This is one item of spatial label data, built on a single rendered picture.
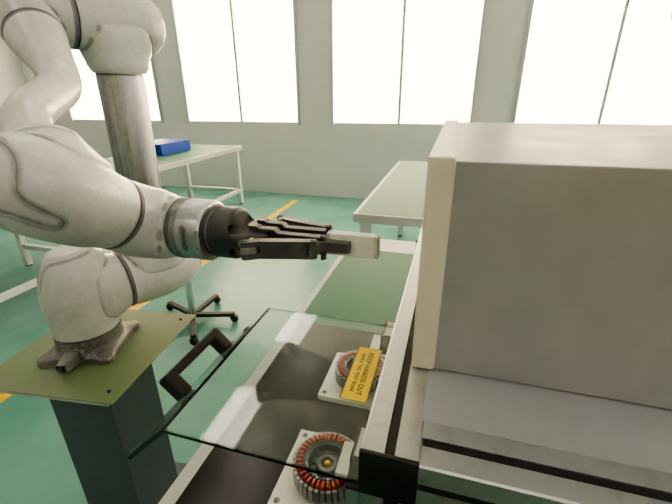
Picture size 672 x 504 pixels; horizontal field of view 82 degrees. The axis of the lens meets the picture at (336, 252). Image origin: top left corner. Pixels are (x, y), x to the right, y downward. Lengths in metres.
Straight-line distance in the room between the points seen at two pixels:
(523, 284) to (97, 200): 0.45
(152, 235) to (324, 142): 4.93
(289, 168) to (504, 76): 2.92
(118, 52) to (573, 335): 0.98
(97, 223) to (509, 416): 0.47
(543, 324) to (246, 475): 0.56
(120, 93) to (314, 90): 4.51
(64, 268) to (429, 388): 0.90
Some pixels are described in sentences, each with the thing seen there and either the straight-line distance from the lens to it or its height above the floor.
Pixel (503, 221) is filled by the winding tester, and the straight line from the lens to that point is 0.34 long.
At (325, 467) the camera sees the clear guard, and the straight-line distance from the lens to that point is 0.39.
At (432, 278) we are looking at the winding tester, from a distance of 0.35.
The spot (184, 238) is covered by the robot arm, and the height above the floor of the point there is 1.18.
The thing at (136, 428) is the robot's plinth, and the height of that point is 0.49.
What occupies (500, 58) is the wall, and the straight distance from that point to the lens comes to 5.18.
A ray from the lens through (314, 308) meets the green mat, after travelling 1.21.
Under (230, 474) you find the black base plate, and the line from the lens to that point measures 0.78.
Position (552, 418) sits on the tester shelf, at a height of 1.11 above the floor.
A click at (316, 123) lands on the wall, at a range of 5.47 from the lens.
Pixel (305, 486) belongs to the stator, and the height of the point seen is 0.81.
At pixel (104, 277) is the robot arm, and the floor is 0.95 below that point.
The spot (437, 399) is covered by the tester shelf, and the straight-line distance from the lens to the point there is 0.38.
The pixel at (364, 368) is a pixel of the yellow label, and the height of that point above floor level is 1.07.
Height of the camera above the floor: 1.37
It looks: 22 degrees down
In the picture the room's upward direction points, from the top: straight up
